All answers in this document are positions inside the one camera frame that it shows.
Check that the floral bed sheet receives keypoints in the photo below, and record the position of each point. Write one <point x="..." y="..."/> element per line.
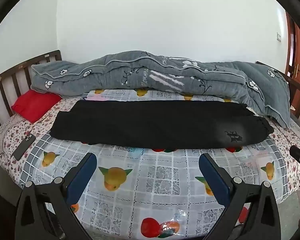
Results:
<point x="12" y="135"/>

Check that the dark wooden footboard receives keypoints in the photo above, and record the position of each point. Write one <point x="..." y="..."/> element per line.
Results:
<point x="298" y="97"/>

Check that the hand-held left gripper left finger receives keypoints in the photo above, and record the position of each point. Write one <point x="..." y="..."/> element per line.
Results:
<point x="82" y="177"/>

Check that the grey floral quilt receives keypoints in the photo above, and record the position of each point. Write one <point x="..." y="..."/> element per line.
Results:
<point x="165" y="76"/>

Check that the dark smartphone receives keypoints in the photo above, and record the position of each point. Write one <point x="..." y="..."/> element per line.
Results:
<point x="24" y="147"/>

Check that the brown wooden door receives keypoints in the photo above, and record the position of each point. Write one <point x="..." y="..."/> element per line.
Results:
<point x="298" y="55"/>

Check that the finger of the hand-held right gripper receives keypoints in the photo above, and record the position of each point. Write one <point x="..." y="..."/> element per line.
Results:
<point x="299" y="156"/>

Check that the fruit print bed cover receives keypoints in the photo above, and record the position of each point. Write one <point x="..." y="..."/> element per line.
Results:
<point x="145" y="175"/>

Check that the red pillow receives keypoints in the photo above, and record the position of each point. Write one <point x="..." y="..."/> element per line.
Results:
<point x="35" y="105"/>

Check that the dark wooden headboard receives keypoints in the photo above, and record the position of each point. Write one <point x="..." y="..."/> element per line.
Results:
<point x="10" y="80"/>

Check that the black pants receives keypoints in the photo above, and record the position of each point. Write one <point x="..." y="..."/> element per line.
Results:
<point x="150" y="125"/>

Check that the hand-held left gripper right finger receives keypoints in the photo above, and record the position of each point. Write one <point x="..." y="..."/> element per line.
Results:
<point x="213" y="181"/>

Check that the white wall switch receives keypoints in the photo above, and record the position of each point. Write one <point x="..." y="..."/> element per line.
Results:
<point x="279" y="37"/>

